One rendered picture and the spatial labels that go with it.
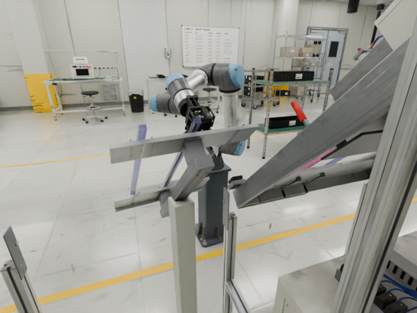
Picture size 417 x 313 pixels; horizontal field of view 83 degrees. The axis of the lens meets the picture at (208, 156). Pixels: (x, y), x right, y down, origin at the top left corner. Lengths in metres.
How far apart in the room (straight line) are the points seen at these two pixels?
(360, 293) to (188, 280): 0.52
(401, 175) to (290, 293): 0.48
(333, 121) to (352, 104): 0.05
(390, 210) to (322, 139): 0.18
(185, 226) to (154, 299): 0.86
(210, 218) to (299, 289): 0.99
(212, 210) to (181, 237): 0.92
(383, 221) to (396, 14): 0.29
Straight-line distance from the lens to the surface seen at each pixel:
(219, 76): 1.23
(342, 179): 1.22
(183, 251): 0.77
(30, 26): 7.03
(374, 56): 0.50
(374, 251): 0.44
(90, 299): 1.62
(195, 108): 0.73
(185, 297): 0.91
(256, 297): 1.52
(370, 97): 0.44
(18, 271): 0.94
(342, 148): 0.56
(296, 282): 0.79
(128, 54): 7.31
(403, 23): 0.46
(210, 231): 1.72
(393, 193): 0.39
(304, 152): 0.55
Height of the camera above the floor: 1.20
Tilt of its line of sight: 22 degrees down
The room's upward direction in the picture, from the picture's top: straight up
